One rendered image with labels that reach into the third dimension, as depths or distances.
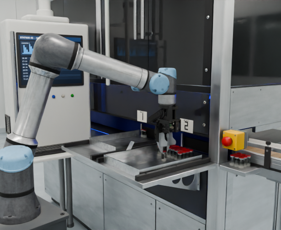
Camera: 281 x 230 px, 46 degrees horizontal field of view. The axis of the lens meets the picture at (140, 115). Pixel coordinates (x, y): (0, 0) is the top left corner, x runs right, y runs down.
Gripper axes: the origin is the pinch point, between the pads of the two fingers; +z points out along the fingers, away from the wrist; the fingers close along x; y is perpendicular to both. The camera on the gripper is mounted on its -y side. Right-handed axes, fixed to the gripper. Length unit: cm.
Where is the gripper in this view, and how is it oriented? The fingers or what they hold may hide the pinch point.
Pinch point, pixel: (163, 148)
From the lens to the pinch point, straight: 145.6
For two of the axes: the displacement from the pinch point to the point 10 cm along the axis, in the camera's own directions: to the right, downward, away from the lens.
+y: 6.0, 1.3, -7.9
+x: 8.0, -0.9, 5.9
